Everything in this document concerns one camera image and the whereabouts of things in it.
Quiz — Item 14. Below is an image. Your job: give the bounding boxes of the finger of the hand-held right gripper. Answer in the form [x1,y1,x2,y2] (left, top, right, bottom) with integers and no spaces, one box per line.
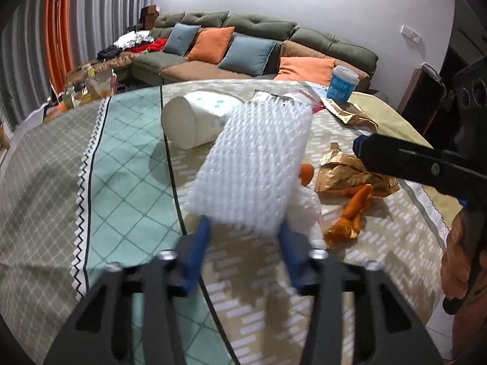
[352,133,487,209]

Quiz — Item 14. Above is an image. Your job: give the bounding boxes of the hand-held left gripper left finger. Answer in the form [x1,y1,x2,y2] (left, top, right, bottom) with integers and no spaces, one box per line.
[44,216,212,365]

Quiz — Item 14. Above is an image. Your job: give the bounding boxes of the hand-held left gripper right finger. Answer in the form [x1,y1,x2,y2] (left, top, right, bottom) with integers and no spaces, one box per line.
[279,222,444,365]

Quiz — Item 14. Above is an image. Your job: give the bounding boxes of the gold wrapper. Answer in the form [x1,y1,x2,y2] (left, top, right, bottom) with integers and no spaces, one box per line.
[316,142,400,198]

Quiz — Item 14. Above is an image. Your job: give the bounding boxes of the white foam net wrap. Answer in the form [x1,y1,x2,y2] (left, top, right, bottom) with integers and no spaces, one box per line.
[186,101,314,242]

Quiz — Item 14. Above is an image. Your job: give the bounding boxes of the person's right forearm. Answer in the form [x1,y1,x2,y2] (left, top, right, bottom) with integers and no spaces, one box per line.
[452,302,487,363]

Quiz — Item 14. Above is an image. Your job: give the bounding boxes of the person's right hand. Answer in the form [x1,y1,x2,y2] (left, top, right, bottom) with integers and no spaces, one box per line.
[440,210,475,301]

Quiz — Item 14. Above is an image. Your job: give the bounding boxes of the white plastic bag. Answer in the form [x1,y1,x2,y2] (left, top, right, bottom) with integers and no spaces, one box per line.
[293,188,324,244]

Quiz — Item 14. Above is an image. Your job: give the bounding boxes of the yellow cloth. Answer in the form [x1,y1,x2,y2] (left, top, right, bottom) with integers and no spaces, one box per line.
[348,92,434,149]

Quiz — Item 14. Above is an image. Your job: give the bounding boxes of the brown wooden chair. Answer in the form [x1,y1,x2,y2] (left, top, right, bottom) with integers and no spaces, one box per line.
[398,63,447,137]

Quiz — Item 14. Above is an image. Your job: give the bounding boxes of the orange wrapper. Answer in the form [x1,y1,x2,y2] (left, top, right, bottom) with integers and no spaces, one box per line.
[299,163,375,249]

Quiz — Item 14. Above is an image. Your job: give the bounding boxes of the gold foil packet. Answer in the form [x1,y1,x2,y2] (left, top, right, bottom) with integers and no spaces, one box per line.
[321,97,377,130]

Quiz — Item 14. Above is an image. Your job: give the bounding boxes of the patterned tablecloth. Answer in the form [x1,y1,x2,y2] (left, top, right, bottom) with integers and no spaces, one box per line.
[0,80,450,365]

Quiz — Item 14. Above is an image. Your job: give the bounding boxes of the blue cup white lid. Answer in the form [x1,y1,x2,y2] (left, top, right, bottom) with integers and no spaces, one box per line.
[328,65,359,103]

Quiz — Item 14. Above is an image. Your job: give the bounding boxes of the clear zip bag red strip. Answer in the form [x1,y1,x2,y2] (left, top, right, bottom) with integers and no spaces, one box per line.
[291,88,324,115]

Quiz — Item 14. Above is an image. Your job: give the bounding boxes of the white dotted paper cup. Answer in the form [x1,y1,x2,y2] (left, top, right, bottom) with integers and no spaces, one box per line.
[160,90,244,150]

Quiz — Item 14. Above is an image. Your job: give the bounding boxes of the orange cushion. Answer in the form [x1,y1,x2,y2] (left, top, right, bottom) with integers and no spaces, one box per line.
[274,57,336,86]
[185,26,236,65]

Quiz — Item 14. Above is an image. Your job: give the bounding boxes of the green brown sofa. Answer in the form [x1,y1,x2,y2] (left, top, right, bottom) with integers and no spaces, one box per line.
[114,12,379,94]

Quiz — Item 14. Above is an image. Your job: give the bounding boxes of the black silver packet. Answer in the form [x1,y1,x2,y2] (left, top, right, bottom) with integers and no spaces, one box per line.
[252,90,293,105]

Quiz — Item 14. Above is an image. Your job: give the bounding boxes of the clear snack bag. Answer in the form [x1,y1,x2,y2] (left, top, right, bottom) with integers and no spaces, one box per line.
[86,69,115,101]

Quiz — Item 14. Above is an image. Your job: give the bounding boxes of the black coffee table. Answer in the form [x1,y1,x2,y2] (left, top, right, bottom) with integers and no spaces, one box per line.
[44,61,122,122]

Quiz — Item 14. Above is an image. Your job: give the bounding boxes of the blue cushion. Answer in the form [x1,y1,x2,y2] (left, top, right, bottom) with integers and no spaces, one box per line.
[163,23,201,57]
[218,36,277,77]

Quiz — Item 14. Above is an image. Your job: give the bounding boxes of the red cloth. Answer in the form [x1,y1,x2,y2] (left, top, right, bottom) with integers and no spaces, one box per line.
[131,39,168,54]

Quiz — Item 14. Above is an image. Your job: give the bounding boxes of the black clothes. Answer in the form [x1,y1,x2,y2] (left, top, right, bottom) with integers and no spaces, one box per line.
[97,45,120,61]

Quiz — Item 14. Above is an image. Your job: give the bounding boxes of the white clothes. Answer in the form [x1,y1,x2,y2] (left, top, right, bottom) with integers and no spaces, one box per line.
[114,30,153,48]

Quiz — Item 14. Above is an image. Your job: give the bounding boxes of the brown box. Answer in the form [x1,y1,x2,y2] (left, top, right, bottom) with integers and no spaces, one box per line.
[140,5,158,29]

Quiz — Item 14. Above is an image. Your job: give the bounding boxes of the grey curtain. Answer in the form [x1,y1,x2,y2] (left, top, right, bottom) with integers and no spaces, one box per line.
[0,0,52,96]
[70,0,153,69]

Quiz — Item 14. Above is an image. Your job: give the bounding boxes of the orange curtain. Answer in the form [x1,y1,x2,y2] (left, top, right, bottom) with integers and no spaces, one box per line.
[42,0,73,92]

